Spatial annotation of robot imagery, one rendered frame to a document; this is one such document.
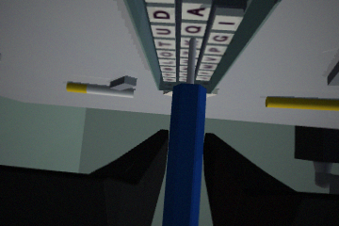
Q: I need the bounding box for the blue stylus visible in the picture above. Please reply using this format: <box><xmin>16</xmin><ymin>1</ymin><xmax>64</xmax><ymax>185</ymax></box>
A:
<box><xmin>162</xmin><ymin>38</ymin><xmax>207</xmax><ymax>226</ymax></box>

